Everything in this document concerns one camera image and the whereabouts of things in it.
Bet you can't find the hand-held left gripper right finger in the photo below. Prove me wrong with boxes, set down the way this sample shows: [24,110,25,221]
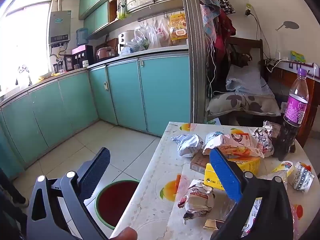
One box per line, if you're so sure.
[209,147,294,240]

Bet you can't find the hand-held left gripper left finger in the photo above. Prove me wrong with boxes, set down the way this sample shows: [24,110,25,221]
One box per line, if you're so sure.
[26,147,112,240]

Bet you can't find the yellow cardboard box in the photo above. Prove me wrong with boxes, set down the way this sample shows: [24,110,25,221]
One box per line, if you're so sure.
[204,156,261,191]

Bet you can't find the small brown cardboard box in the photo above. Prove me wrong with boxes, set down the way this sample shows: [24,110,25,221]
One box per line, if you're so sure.
[189,152,213,173]

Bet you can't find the red bin with green rim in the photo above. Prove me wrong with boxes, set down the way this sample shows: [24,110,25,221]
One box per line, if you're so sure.
[94,179,140,230]

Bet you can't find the pink strawberry print wrapper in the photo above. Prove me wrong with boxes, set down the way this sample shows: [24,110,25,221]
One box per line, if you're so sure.
[220,133,264,158]

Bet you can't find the white blue wrapper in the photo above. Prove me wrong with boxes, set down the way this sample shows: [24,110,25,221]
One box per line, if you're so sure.
[202,132,227,155]

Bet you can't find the red white foil wrapper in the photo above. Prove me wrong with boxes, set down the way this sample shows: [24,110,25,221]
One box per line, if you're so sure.
[177,179,215,225]

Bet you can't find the white paper wrapper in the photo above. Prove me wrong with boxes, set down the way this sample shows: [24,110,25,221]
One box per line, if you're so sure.
[171,133,204,158]

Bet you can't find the yellow snack packet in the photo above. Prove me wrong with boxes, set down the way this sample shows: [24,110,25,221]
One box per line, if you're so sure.
[244,197,263,238]

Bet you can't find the small gold wrapper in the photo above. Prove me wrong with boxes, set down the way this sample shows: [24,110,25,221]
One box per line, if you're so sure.
[203,219,225,230]

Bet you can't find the silver foil wrapper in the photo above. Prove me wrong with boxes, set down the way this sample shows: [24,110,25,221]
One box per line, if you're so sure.
[252,120,275,158]

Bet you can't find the yellow cartoon print wrapper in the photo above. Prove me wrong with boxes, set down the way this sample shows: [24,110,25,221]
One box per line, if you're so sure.
[272,160,295,188]

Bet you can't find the white printed snack wrapper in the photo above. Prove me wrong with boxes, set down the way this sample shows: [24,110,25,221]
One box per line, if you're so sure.
[292,162,315,193]

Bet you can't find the person's left hand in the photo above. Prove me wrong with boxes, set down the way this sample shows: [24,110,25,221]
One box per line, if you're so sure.
[110,227,138,240]

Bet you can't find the fruit print tablecloth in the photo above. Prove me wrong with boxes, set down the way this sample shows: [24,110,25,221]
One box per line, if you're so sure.
[110,121,320,240]

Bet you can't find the leaf print cushion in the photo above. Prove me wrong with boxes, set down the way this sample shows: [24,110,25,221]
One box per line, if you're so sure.
[206,92,281,117]

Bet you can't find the green base cabinets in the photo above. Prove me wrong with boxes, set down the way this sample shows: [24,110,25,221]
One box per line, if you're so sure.
[0,46,192,180]

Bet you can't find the person's leg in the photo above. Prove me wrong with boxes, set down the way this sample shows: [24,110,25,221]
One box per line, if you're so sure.
[0,167,30,240]

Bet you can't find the clear plastic bag on chair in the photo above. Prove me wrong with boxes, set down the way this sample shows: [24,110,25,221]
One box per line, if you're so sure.
[226,65,275,98]

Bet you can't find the purple label drink bottle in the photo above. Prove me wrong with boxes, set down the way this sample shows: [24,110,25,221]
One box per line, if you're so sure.
[271,67,310,161]

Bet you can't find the brown wooden desk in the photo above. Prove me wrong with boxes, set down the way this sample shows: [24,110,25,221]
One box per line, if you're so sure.
[260,60,320,148]

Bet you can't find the black kitchen appliance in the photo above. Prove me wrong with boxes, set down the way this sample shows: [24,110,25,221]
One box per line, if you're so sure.
[62,54,74,71]

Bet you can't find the dark bag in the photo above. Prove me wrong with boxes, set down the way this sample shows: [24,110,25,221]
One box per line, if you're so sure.
[229,51,253,68]

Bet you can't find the pink water dispenser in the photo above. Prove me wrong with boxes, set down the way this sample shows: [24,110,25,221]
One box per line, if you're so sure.
[72,44,94,67]

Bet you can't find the brown rice cooker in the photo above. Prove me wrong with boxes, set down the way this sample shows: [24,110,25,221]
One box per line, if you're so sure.
[96,45,116,61]

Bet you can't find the kitchen faucet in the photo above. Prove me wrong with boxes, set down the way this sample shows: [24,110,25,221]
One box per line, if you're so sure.
[16,65,32,85]

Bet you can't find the white plastic bag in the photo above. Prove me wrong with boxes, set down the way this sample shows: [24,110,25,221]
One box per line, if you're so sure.
[119,41,145,56]

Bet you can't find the dark wooden chair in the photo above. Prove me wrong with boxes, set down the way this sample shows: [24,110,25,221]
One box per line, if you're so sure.
[212,36,280,120]

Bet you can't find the blue water jug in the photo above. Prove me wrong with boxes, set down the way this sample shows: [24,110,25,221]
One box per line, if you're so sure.
[76,27,89,47]

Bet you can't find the white purple patterned cloth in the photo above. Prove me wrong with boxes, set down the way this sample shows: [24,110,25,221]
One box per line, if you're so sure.
[277,60,320,80]

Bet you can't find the green yellow toy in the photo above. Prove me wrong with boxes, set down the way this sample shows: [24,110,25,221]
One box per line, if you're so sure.
[290,51,306,63]

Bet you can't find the red garment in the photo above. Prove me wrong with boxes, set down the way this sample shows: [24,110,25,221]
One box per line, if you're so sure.
[212,10,237,63]

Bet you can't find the clear hanging plastic bag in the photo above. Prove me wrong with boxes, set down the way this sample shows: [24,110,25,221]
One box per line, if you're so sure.
[134,25,160,50]

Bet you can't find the window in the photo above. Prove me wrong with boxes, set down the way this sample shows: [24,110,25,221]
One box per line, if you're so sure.
[0,0,52,98]

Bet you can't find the grey water heater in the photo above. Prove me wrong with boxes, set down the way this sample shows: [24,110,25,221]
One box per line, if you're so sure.
[49,10,71,46]

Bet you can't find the yellow wipes packet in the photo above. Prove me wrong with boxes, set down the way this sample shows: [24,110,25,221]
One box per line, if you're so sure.
[168,14,188,40]

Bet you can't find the red print plastic bag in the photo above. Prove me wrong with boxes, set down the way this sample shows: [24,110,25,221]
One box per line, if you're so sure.
[154,17,172,48]

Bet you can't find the white green packet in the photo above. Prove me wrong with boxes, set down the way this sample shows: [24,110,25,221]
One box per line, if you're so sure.
[117,0,132,20]

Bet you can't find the black white patterned cloth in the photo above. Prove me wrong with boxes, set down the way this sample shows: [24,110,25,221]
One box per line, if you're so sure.
[216,0,236,15]

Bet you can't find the pink blue plaid cloth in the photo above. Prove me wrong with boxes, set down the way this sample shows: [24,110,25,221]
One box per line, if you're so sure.
[195,0,222,40]

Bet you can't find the white cable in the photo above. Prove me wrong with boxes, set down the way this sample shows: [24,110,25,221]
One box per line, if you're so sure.
[206,37,218,98]

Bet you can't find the grey sliding door frame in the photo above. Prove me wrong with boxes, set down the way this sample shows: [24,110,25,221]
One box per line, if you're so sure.
[182,0,213,123]

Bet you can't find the black cable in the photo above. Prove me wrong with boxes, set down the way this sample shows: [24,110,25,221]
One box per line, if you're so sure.
[250,12,265,63]

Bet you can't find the green wall cabinets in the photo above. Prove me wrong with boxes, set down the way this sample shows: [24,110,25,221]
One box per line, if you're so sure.
[79,0,120,30]

